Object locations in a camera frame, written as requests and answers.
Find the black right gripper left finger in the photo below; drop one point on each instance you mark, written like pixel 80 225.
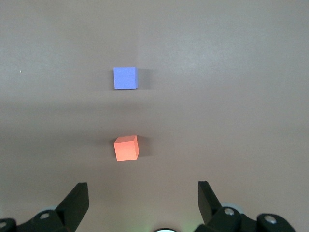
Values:
pixel 72 207

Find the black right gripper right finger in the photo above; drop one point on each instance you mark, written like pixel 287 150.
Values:
pixel 210 205

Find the orange foam block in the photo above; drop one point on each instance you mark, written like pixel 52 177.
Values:
pixel 126 149

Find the purple foam block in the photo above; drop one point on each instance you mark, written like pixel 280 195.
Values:
pixel 125 78

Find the brown table mat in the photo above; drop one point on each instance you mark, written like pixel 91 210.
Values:
pixel 229 72

